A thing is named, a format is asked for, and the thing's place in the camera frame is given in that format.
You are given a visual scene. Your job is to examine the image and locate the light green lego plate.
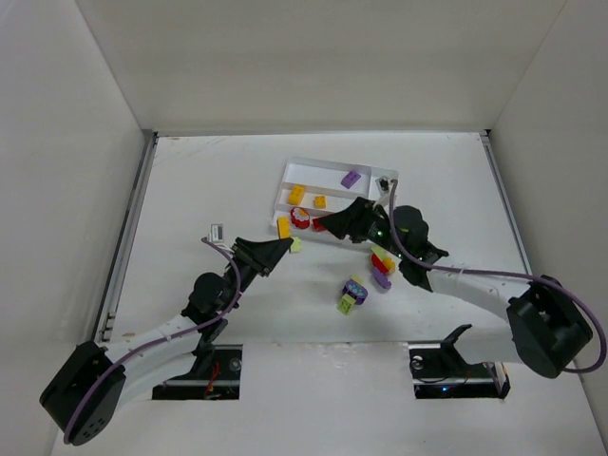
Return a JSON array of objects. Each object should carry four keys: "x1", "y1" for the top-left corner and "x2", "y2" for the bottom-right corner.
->
[{"x1": 290, "y1": 237, "x2": 302, "y2": 254}]

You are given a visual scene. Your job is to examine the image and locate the yellow long lego brick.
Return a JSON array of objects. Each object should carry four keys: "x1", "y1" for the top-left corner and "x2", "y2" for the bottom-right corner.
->
[{"x1": 276, "y1": 216, "x2": 291, "y2": 238}]

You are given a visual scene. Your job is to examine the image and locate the red large lego brick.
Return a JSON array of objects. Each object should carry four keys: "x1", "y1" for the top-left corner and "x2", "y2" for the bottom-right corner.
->
[{"x1": 312, "y1": 218, "x2": 327, "y2": 233}]

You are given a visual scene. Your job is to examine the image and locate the yellow small lego brick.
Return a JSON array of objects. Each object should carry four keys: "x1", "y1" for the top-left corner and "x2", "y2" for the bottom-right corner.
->
[{"x1": 313, "y1": 196, "x2": 327, "y2": 209}]

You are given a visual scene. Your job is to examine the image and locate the red rounded lego brick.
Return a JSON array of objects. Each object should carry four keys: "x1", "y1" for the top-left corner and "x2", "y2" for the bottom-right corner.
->
[{"x1": 290, "y1": 207, "x2": 311, "y2": 230}]

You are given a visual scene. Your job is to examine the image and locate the purple butterfly lego brick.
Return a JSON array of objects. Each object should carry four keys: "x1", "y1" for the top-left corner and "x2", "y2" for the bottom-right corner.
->
[{"x1": 341, "y1": 170, "x2": 361, "y2": 189}]

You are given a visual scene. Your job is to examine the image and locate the yellow butterfly lego brick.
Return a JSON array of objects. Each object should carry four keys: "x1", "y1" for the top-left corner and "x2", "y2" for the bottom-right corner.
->
[{"x1": 288, "y1": 184, "x2": 306, "y2": 206}]

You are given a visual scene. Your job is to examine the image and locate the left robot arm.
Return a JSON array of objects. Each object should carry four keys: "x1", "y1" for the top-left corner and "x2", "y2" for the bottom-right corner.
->
[{"x1": 39, "y1": 237, "x2": 293, "y2": 447}]

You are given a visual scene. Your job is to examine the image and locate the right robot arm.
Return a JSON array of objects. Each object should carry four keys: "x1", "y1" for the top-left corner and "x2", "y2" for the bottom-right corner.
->
[{"x1": 317, "y1": 198, "x2": 607, "y2": 379}]

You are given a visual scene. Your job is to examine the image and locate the red curved lego brick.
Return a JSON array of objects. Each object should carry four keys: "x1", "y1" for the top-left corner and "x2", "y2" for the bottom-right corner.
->
[{"x1": 371, "y1": 254, "x2": 387, "y2": 275}]

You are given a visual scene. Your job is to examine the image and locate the yellow curved lego brick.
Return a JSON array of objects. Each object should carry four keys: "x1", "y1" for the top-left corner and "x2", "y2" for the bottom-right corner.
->
[{"x1": 383, "y1": 256, "x2": 395, "y2": 276}]

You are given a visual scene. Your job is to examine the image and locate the white sorting tray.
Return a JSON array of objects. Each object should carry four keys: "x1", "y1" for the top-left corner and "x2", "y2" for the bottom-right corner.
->
[{"x1": 270, "y1": 157, "x2": 399, "y2": 233}]

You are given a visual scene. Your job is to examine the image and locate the light green small lego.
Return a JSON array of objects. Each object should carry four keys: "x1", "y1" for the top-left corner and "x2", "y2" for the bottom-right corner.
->
[{"x1": 350, "y1": 275, "x2": 364, "y2": 285}]

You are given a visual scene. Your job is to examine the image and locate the purple curved lego brick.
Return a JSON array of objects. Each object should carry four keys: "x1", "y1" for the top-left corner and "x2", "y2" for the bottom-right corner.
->
[{"x1": 372, "y1": 268, "x2": 392, "y2": 290}]

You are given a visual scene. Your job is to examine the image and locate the light green lego brick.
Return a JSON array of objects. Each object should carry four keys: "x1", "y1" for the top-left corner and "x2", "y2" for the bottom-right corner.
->
[{"x1": 336, "y1": 294, "x2": 356, "y2": 315}]

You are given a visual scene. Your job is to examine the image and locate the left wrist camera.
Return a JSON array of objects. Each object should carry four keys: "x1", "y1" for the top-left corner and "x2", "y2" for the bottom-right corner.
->
[{"x1": 208, "y1": 223, "x2": 224, "y2": 244}]

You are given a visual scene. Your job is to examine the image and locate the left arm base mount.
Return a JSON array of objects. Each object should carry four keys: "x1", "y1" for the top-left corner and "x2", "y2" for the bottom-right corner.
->
[{"x1": 151, "y1": 344, "x2": 243, "y2": 401}]

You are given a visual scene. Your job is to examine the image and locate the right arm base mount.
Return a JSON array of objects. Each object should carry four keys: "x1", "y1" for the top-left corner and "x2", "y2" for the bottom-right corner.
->
[{"x1": 408, "y1": 324, "x2": 511, "y2": 400}]

